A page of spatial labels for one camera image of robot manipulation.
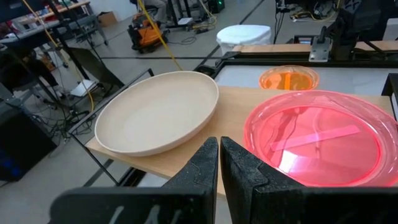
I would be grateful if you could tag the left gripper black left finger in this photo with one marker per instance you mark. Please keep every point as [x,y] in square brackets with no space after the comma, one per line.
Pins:
[202,168]

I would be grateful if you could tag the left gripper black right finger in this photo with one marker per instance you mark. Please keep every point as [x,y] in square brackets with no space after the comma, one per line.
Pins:
[242,174]

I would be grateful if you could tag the pink translucent plastic plate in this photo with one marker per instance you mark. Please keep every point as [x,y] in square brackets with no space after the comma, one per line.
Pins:
[326,149]

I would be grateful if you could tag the orange translucent plastic plate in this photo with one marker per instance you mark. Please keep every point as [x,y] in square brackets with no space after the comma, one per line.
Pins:
[289,80]

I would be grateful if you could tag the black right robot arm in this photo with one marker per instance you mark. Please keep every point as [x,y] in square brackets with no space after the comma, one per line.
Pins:
[351,34]

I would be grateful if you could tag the cream matte plate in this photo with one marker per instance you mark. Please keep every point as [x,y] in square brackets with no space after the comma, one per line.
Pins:
[155,115]

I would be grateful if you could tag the white waste bin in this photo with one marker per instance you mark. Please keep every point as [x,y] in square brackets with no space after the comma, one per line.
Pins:
[244,35]

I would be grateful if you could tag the orange floor machine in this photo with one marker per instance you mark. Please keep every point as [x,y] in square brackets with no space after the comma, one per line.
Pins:
[147,35]

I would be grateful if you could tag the white flat sheet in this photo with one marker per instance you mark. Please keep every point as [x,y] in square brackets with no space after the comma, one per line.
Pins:
[82,88]

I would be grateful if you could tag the person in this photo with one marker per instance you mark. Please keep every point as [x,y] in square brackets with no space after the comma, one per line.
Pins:
[158,9]

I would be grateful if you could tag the cardboard box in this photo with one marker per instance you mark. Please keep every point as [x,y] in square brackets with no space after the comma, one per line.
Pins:
[107,19]

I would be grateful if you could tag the black equipment case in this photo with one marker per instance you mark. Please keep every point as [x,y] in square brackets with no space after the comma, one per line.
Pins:
[21,146]

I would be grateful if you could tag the grey workbench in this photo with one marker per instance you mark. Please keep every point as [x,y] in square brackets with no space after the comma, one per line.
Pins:
[77,23]

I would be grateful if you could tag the black aluminium table frame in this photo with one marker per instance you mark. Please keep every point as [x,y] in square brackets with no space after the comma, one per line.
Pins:
[280,62]

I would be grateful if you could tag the grey metal bracket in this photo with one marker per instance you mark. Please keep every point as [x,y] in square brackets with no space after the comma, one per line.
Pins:
[320,49]

